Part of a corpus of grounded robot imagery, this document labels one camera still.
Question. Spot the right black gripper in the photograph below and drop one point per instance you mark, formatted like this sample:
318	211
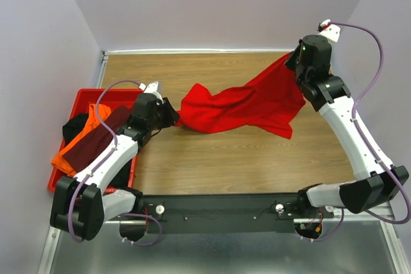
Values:
289	62

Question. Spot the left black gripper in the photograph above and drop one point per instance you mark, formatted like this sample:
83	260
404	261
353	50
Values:
172	115

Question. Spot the red t-shirt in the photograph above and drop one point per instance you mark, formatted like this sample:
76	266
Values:
269	101

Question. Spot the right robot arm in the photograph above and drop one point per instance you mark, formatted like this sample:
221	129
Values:
375	174

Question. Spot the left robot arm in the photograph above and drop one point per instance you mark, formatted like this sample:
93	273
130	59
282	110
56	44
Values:
80	205

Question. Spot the maroon t-shirt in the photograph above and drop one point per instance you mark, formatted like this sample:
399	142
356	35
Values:
96	141

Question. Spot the black t-shirt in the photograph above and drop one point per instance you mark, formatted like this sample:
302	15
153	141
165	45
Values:
72	130

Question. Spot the orange t-shirt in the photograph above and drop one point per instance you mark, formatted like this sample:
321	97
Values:
103	111

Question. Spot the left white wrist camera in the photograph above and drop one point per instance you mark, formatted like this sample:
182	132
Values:
152	88

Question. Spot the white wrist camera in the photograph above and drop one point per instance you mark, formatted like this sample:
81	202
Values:
152	88
329	30

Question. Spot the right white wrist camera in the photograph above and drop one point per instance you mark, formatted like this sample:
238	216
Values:
329	30

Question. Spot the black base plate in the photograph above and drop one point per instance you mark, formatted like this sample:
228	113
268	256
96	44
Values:
219	214

